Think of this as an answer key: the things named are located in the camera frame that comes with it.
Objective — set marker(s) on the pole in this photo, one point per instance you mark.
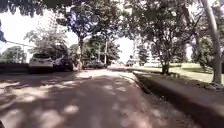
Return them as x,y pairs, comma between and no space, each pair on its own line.
105,53

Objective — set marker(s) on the large tree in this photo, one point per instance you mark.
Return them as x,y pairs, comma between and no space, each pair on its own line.
81,40
165,50

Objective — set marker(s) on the reddish paved path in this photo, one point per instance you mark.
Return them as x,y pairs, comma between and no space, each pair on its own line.
90,103

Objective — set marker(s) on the dark car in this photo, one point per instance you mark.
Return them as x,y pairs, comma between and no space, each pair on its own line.
65,63

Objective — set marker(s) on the white car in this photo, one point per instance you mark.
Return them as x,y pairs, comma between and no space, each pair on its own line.
40,62

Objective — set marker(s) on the tall pale building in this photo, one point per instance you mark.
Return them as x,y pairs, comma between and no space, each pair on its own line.
48,21

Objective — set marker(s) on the grass lawn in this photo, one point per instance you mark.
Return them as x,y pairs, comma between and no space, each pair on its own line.
195,74

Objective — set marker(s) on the bushy tree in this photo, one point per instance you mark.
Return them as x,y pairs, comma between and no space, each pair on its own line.
13,54

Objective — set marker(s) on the dark low hedge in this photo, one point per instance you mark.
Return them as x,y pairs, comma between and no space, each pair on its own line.
11,68

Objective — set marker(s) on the leaning tree trunk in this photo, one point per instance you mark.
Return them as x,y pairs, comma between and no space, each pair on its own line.
213,40

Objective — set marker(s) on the low concrete kerb wall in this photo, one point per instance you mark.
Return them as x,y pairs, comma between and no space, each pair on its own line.
186,96

